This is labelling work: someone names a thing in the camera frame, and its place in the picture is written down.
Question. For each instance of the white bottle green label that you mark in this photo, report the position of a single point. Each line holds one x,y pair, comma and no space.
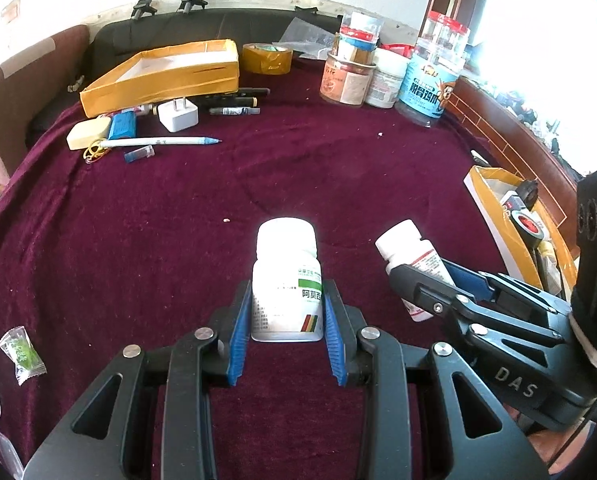
287,283

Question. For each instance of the small blue capped tube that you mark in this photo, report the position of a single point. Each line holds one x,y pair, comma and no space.
145,151

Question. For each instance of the green candy wrapper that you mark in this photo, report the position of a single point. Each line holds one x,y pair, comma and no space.
17,346

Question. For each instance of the white plastic jar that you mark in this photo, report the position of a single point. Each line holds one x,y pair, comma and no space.
389,71

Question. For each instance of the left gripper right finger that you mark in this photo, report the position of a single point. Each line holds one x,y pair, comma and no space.
469,433

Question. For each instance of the black marker pen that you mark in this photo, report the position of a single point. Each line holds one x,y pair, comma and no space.
249,97

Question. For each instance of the blue label clear jar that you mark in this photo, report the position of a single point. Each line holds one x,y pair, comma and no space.
435,65

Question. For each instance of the clear plastic bag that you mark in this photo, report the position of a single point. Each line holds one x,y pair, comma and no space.
308,40

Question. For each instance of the black round plastic part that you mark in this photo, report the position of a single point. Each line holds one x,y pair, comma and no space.
528,191

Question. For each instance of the dark sofa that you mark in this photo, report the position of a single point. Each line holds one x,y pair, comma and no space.
33,82

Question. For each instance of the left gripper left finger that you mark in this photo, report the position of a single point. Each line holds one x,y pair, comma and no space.
107,432

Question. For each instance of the black electrical tape roll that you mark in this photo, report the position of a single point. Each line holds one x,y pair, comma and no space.
529,230

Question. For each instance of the maroon velvet tablecloth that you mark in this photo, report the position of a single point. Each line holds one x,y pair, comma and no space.
95,257

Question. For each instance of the white USB charger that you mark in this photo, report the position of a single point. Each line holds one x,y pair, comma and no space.
178,114

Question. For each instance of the white blue pen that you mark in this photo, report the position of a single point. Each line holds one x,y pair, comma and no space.
158,140

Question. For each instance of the blue small box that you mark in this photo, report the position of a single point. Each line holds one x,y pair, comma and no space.
123,126

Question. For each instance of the white bottle red label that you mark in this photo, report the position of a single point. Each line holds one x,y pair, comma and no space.
404,244

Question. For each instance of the red blue lid jar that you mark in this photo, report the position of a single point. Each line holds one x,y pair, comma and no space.
357,38

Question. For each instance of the yellow rubber band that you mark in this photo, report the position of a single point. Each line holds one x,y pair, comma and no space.
94,152

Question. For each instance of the grey marker pen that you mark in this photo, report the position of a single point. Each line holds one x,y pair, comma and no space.
235,111

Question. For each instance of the wooden brick pattern partition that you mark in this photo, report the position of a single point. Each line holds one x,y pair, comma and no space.
515,148

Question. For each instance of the yellow tray with items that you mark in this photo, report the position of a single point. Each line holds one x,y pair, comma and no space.
550,266

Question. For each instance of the empty yellow cardboard tray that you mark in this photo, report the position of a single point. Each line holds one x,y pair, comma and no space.
162,74

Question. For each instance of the cream eraser block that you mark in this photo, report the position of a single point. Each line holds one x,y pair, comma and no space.
84,133

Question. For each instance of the brown label jar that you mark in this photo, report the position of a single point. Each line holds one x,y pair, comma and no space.
344,82

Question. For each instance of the yellow packing tape roll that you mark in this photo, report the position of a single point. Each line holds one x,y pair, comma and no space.
266,59

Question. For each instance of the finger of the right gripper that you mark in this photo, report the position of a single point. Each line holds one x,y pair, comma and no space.
504,294
452,303

